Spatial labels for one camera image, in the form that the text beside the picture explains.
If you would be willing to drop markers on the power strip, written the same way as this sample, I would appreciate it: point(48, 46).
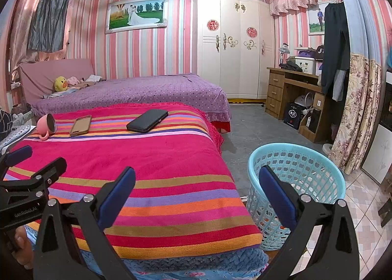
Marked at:
point(15, 85)

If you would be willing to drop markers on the red paper decoration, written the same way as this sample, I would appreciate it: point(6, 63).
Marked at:
point(251, 32)
point(213, 25)

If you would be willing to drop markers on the pink covered headboard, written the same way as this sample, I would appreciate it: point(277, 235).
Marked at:
point(39, 78)

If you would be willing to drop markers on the person's left hand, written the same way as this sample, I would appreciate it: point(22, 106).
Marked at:
point(24, 246)

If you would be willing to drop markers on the light blue plastic basket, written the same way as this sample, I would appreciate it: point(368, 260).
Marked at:
point(321, 176)

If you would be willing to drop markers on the white storage box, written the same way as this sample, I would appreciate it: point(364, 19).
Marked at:
point(306, 67)

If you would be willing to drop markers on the blue floral bed sheet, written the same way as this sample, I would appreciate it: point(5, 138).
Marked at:
point(183, 274)

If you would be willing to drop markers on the black patterned cloth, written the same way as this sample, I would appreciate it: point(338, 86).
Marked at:
point(5, 125)

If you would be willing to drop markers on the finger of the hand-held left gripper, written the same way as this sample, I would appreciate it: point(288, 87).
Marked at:
point(18, 155)
point(52, 171)

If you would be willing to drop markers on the framed couple photo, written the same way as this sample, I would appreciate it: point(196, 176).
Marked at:
point(315, 19)

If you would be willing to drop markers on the light blue cloth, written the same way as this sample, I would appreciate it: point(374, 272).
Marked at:
point(58, 94)

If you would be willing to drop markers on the white pedestal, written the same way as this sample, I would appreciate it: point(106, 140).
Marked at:
point(327, 149)

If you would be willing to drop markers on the white wardrobe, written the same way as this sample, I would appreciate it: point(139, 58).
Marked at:
point(235, 68)

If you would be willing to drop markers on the black hanging garment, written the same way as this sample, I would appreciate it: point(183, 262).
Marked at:
point(335, 47)

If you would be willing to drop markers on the pink cloth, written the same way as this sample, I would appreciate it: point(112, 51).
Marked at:
point(73, 80)

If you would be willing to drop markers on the brown phone case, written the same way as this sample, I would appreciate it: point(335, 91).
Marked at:
point(80, 126)

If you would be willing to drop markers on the black woven wallet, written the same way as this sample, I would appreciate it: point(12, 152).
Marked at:
point(147, 120)

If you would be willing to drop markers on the yellow duck plush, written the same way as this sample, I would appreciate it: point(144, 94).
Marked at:
point(60, 84)

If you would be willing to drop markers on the floral curtain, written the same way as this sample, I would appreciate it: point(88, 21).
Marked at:
point(355, 108)

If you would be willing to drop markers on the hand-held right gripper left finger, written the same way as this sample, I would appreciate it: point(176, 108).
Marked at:
point(119, 194)

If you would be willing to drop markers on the purple bag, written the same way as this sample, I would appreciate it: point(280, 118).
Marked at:
point(304, 52)

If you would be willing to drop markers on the pink mug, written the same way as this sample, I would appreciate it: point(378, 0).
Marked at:
point(43, 123)

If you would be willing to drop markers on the wooden desk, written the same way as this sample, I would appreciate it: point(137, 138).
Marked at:
point(275, 90)

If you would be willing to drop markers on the dark clothing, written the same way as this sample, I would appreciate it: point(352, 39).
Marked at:
point(291, 66)

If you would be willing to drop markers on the black gift bag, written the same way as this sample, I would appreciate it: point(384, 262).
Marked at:
point(292, 116)

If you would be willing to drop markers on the framed wedding photo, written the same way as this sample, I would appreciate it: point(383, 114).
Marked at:
point(136, 15)

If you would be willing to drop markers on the brown cloth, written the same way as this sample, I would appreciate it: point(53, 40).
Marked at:
point(87, 84)

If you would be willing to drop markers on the desk lamp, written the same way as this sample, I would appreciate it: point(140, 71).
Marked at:
point(284, 50)

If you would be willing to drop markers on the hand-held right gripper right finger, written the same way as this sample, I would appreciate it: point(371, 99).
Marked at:
point(277, 195)

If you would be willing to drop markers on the grey curtain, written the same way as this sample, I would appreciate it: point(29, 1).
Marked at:
point(50, 13)

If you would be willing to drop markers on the striped red blanket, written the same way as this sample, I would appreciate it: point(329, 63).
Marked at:
point(137, 160)

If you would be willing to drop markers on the white round appliance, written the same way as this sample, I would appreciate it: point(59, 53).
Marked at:
point(301, 101)

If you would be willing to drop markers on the white cabinet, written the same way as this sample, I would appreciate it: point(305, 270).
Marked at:
point(378, 154)

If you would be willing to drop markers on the purple dotted bedspread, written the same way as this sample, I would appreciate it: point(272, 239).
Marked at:
point(137, 93)

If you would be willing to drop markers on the white dotted cloth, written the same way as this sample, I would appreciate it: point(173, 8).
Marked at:
point(17, 136)

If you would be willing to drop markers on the pink shiny curtain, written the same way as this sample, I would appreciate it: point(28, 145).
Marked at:
point(21, 22)

